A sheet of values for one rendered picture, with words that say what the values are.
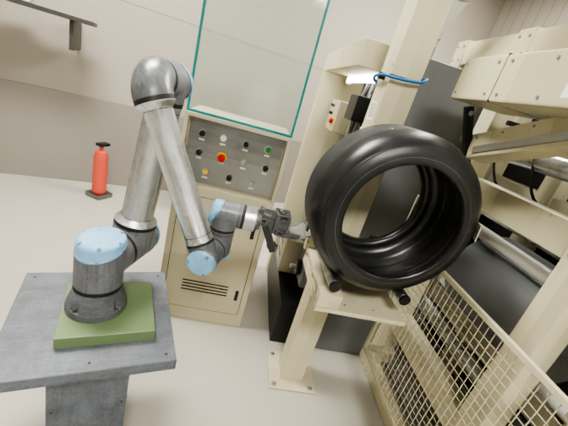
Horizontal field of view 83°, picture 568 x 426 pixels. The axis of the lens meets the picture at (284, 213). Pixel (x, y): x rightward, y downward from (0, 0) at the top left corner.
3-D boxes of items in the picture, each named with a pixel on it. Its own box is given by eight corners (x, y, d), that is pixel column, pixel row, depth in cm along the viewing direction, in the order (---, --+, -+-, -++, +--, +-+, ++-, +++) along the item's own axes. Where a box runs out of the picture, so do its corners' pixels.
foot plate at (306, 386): (267, 350, 199) (268, 347, 198) (308, 357, 203) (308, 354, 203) (268, 388, 174) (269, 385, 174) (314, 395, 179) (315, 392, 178)
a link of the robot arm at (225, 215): (209, 217, 119) (214, 193, 116) (242, 225, 121) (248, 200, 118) (204, 227, 110) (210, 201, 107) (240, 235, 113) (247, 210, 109)
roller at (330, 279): (313, 245, 148) (315, 237, 146) (321, 248, 149) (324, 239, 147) (327, 291, 116) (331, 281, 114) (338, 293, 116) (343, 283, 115)
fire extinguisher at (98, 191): (112, 193, 342) (117, 142, 323) (111, 201, 323) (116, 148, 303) (86, 190, 331) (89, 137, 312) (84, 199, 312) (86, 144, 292)
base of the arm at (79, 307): (60, 326, 100) (61, 300, 97) (67, 289, 116) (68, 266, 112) (127, 319, 110) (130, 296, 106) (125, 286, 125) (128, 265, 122)
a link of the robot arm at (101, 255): (60, 286, 103) (61, 237, 97) (96, 262, 119) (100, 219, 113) (104, 300, 102) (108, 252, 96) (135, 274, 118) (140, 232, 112)
